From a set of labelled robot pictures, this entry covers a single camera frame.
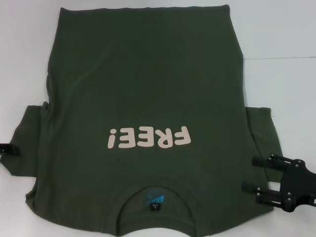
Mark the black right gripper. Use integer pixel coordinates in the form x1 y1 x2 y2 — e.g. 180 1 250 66
241 153 316 213

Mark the dark green FREE! t-shirt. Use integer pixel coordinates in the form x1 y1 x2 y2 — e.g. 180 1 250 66
0 4 283 237

